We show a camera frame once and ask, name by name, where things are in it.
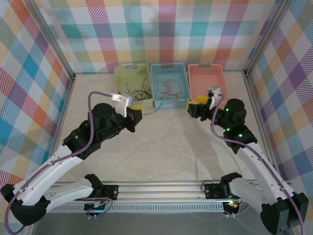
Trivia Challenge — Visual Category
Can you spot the thin orange cable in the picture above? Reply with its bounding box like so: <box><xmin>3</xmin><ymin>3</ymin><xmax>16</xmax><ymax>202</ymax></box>
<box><xmin>158</xmin><ymin>80</ymin><xmax>186</xmax><ymax>101</ymax></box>

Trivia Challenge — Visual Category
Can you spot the thin green cable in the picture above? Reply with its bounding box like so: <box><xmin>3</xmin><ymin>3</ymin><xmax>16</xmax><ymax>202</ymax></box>
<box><xmin>143</xmin><ymin>96</ymin><xmax>192</xmax><ymax>116</ymax></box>

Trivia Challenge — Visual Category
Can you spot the pile of coloured rubber bands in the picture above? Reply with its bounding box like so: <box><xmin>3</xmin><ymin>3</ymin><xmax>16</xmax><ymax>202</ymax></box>
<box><xmin>125</xmin><ymin>82</ymin><xmax>145</xmax><ymax>101</ymax></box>

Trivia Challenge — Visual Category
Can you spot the pink plastic basket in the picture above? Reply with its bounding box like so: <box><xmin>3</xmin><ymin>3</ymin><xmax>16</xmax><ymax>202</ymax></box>
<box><xmin>187</xmin><ymin>63</ymin><xmax>229</xmax><ymax>110</ymax></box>

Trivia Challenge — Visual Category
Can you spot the green plastic basket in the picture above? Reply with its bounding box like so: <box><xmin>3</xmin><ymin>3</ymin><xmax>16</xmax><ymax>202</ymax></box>
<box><xmin>114</xmin><ymin>63</ymin><xmax>154</xmax><ymax>111</ymax></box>

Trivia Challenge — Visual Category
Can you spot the blue plastic basket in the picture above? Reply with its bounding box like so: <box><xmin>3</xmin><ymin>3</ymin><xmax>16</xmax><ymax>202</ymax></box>
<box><xmin>150</xmin><ymin>62</ymin><xmax>191</xmax><ymax>109</ymax></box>

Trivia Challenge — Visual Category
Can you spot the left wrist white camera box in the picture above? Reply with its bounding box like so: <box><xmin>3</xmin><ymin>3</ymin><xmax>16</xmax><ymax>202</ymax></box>
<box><xmin>110</xmin><ymin>92</ymin><xmax>134</xmax><ymax>118</ymax></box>

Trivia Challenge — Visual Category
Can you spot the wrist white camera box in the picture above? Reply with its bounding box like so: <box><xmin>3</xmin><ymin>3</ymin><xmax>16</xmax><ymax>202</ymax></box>
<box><xmin>110</xmin><ymin>92</ymin><xmax>134</xmax><ymax>118</ymax></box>
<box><xmin>207</xmin><ymin>85</ymin><xmax>222</xmax><ymax>110</ymax></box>

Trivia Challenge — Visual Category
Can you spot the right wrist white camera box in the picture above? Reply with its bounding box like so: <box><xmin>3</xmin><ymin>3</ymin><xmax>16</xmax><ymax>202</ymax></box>
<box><xmin>207</xmin><ymin>85</ymin><xmax>222</xmax><ymax>110</ymax></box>

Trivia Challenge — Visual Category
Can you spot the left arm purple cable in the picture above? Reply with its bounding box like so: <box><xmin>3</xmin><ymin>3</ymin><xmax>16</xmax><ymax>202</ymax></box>
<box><xmin>4</xmin><ymin>91</ymin><xmax>114</xmax><ymax>235</ymax></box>

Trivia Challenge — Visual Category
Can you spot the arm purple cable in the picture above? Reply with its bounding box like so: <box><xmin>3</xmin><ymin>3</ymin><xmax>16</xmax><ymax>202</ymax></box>
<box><xmin>4</xmin><ymin>91</ymin><xmax>114</xmax><ymax>235</ymax></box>
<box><xmin>210</xmin><ymin>94</ymin><xmax>306</xmax><ymax>235</ymax></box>

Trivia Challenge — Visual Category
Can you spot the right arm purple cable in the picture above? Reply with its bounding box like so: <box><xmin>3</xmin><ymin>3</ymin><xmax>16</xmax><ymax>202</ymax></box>
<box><xmin>210</xmin><ymin>94</ymin><xmax>306</xmax><ymax>235</ymax></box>

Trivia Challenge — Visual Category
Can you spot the aluminium floor rail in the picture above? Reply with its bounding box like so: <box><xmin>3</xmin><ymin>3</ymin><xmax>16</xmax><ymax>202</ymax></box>
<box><xmin>243</xmin><ymin>70</ymin><xmax>279</xmax><ymax>169</ymax></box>
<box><xmin>52</xmin><ymin>73</ymin><xmax>77</xmax><ymax>154</ymax></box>

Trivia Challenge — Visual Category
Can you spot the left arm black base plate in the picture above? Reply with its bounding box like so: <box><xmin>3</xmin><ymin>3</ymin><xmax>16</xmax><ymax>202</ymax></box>
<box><xmin>92</xmin><ymin>185</ymin><xmax>119</xmax><ymax>201</ymax></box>

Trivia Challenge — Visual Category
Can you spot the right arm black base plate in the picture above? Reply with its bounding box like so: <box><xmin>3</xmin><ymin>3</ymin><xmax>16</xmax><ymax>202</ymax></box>
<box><xmin>204</xmin><ymin>182</ymin><xmax>235</xmax><ymax>199</ymax></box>

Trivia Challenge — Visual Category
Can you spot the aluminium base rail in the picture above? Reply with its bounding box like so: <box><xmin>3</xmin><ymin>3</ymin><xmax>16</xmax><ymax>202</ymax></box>
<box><xmin>48</xmin><ymin>180</ymin><xmax>291</xmax><ymax>203</ymax></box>

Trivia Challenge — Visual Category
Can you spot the aluminium frame post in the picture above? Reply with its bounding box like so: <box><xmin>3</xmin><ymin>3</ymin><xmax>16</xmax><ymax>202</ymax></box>
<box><xmin>244</xmin><ymin>0</ymin><xmax>293</xmax><ymax>75</ymax></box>
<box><xmin>25</xmin><ymin>0</ymin><xmax>76</xmax><ymax>79</ymax></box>

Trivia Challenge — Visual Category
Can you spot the grey slotted cable duct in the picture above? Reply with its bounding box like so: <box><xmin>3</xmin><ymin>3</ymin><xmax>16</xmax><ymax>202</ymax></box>
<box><xmin>50</xmin><ymin>202</ymin><xmax>225</xmax><ymax>213</ymax></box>

